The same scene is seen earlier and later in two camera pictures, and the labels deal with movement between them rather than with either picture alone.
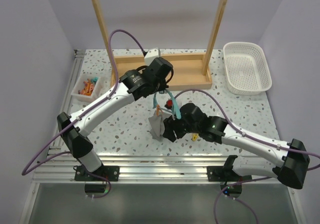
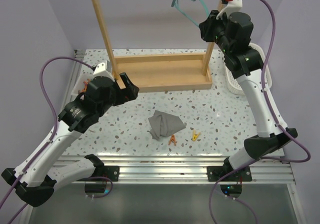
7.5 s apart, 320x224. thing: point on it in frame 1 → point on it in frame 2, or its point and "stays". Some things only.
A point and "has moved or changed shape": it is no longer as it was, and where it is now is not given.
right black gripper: x=170 y=125 → x=207 y=26
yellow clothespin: x=195 y=136 stays
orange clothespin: x=157 y=109 has moved or changed shape
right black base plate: x=221 y=173 stays
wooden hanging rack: x=192 y=70 stays
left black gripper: x=163 y=86 → x=125 y=94
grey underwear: x=156 y=125 stays
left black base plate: x=111 y=172 stays
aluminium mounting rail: x=60 y=169 stays
